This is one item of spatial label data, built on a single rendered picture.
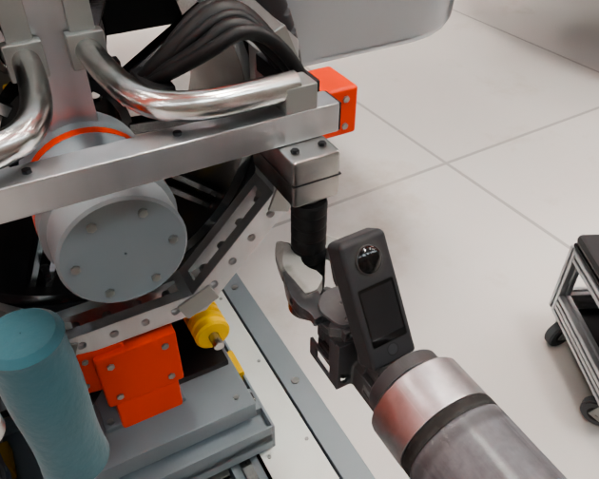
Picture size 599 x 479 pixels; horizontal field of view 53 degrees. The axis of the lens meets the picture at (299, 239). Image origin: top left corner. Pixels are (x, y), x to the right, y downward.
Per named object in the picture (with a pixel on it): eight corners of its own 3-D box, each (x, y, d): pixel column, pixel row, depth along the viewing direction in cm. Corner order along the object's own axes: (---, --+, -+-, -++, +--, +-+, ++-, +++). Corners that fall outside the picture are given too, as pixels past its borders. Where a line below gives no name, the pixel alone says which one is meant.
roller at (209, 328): (176, 246, 115) (171, 223, 112) (238, 352, 95) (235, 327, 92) (146, 256, 113) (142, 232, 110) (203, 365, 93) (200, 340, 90)
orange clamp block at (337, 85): (274, 124, 85) (328, 109, 88) (299, 148, 80) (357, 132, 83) (272, 77, 80) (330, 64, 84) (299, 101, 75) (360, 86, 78)
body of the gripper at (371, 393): (303, 349, 60) (370, 443, 52) (303, 288, 55) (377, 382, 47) (366, 321, 63) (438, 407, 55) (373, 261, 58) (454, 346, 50)
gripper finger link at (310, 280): (257, 286, 65) (308, 338, 59) (254, 244, 61) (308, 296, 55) (280, 274, 66) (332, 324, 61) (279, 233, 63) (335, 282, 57)
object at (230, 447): (211, 335, 151) (207, 308, 144) (276, 448, 126) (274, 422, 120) (2, 416, 132) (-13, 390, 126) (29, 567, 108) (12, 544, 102)
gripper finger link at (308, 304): (270, 287, 59) (325, 343, 53) (269, 276, 58) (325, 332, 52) (308, 268, 61) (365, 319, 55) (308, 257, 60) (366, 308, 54)
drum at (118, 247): (144, 185, 79) (124, 86, 70) (202, 283, 65) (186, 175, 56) (32, 216, 74) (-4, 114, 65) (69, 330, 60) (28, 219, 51)
